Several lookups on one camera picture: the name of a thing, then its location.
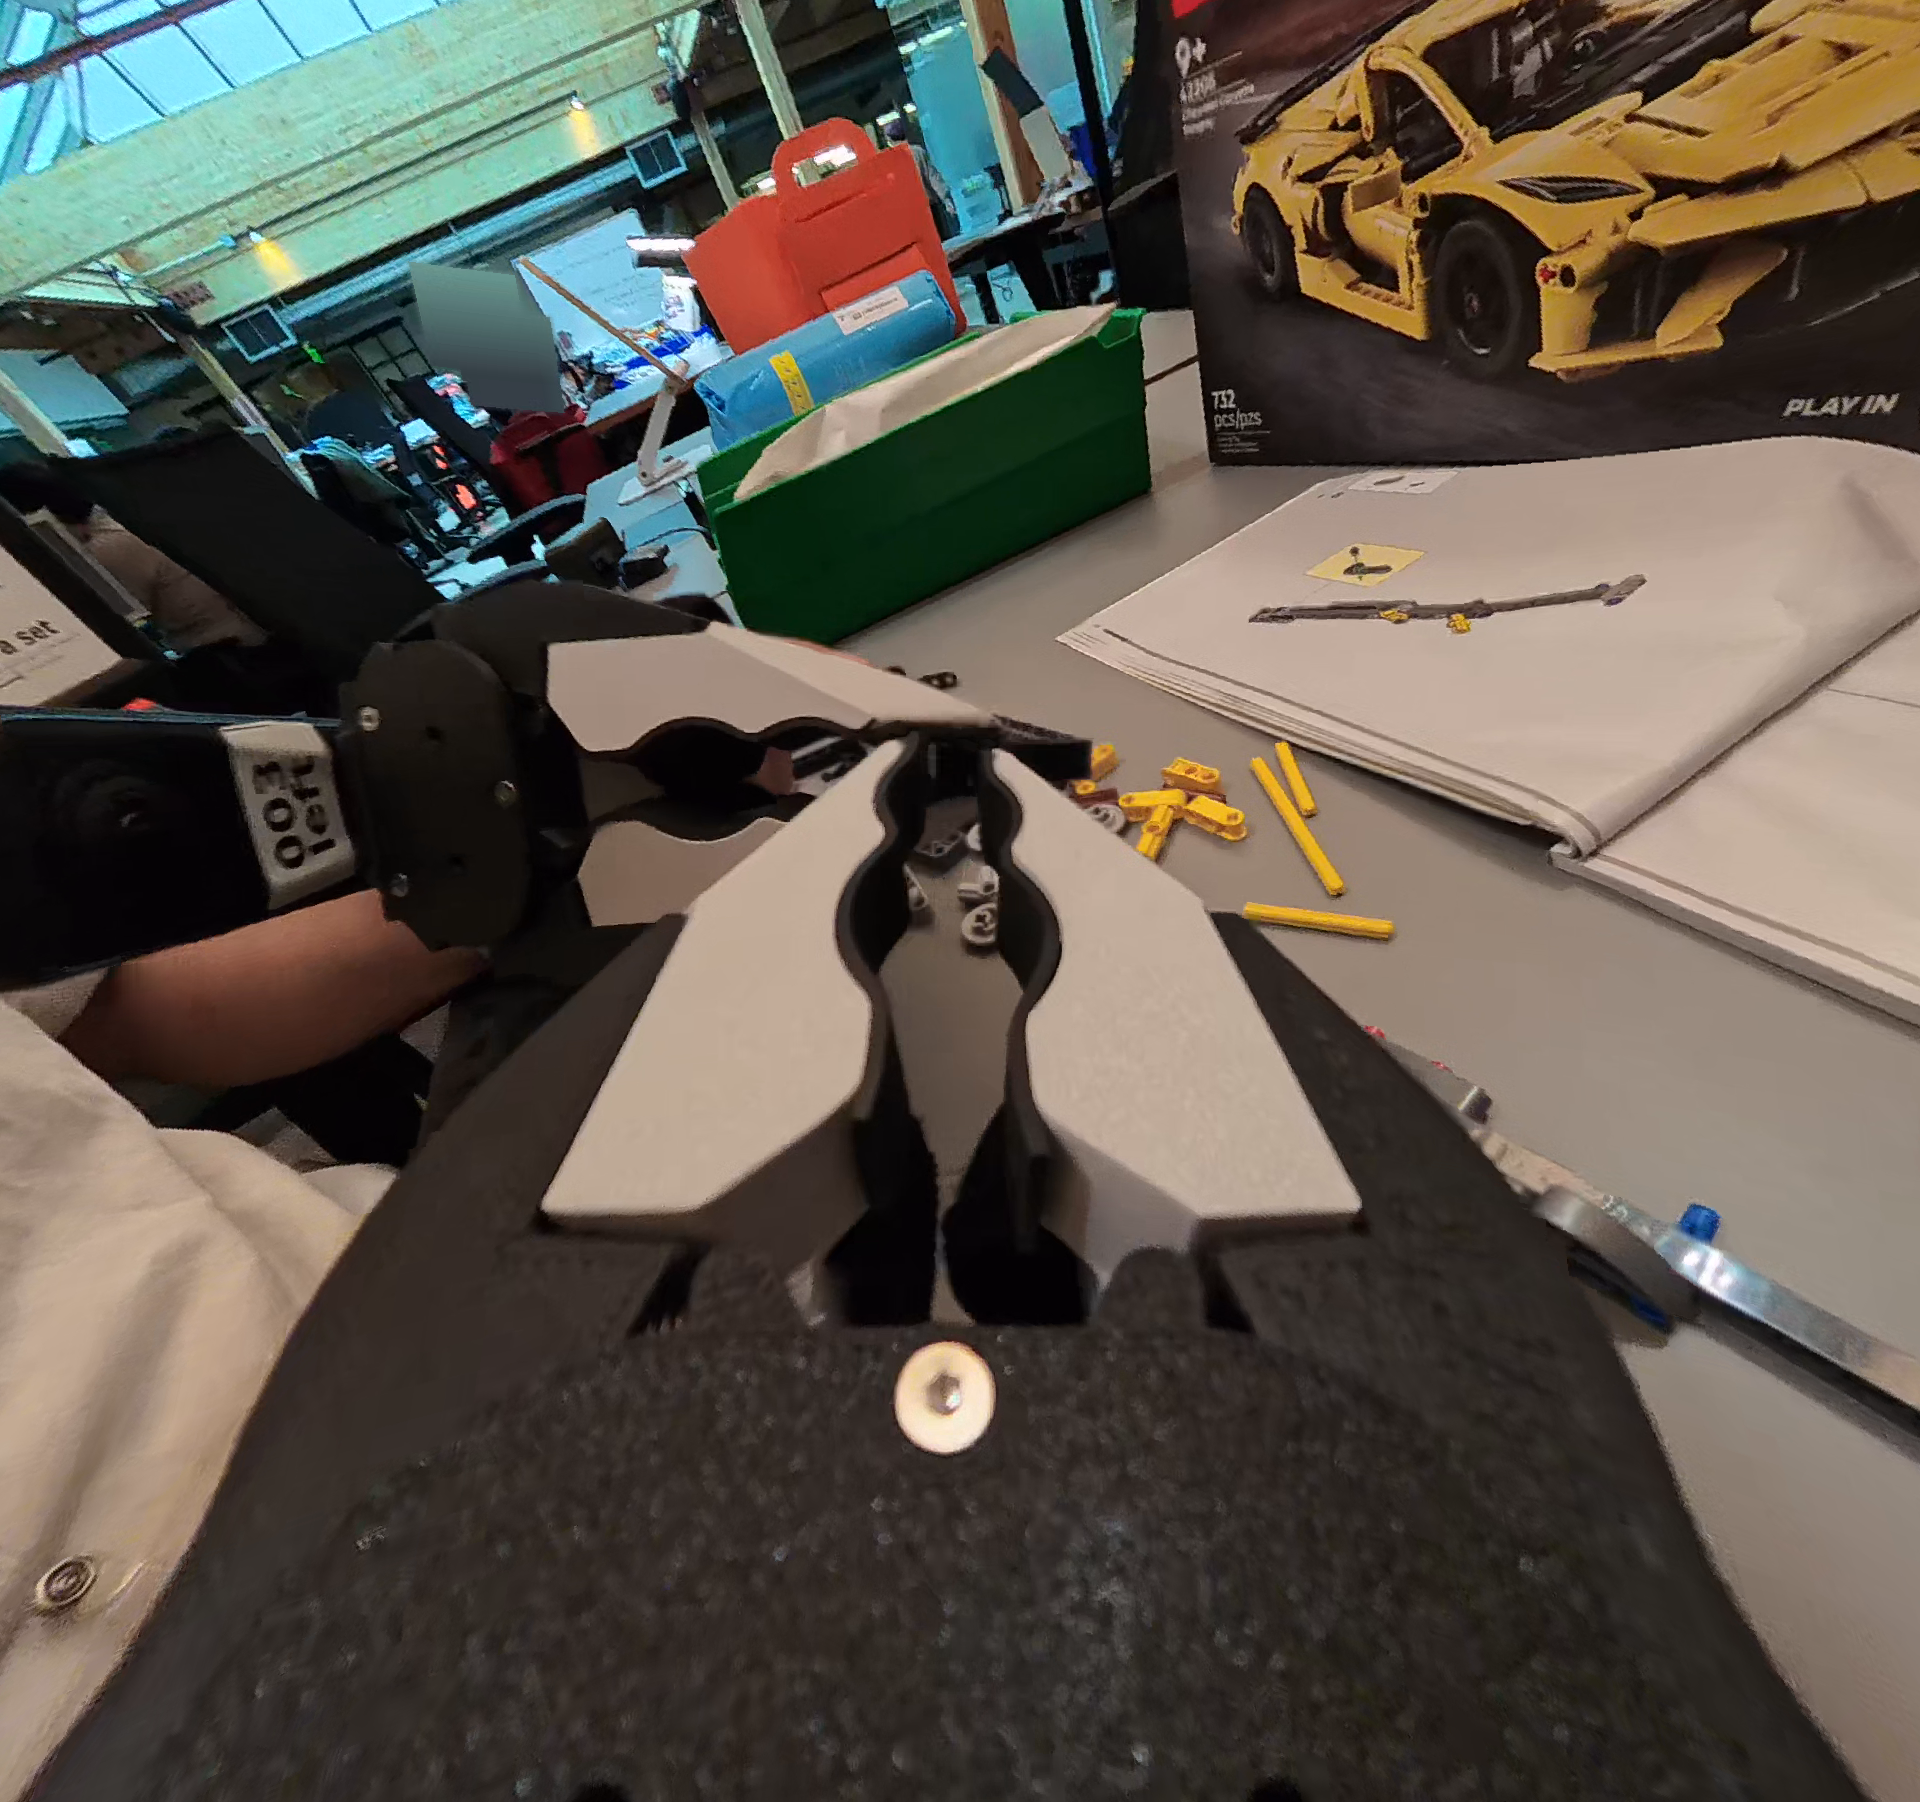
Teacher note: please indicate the long grey lego beam assembly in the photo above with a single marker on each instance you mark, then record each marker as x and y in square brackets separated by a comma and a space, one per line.
[1725, 1260]

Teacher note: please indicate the black office chair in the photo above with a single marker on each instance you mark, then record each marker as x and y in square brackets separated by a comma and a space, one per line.
[253, 524]

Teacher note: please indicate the small wooden board on stand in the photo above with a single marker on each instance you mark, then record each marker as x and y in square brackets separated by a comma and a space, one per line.
[612, 350]

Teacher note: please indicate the dark brown lego axle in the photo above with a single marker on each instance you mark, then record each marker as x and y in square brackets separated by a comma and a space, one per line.
[1091, 791]

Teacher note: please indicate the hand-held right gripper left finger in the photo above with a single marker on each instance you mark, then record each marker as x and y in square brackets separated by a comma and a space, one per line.
[724, 1069]

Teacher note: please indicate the stack of long black lego beams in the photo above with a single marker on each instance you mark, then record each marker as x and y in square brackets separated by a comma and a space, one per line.
[1041, 741]

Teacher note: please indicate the light blue package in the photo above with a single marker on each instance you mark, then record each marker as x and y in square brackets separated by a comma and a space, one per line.
[839, 363]

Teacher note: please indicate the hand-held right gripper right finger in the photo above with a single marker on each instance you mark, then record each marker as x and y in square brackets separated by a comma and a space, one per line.
[1188, 1069]

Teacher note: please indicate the green plastic bin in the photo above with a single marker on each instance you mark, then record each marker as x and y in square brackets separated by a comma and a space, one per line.
[929, 524]

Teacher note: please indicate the white paper sheet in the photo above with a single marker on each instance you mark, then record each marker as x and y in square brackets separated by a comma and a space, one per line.
[929, 394]

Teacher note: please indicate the orange plastic case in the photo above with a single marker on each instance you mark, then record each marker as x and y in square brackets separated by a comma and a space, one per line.
[828, 245]

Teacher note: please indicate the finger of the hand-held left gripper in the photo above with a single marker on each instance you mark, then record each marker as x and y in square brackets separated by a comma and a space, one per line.
[659, 870]
[754, 679]

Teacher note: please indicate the cluster of yellow lego pieces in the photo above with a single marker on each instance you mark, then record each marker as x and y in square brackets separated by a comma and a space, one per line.
[1202, 811]

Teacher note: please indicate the person's left forearm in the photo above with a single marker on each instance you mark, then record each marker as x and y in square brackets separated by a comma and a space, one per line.
[269, 1009]

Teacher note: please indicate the instruction booklet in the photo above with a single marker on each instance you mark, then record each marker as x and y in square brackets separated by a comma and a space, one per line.
[1652, 707]

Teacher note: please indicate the black framed marker sign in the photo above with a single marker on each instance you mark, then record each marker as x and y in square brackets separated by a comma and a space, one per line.
[44, 635]

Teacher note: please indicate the lego set box with yellow car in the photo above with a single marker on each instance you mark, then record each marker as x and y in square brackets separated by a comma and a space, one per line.
[1503, 184]

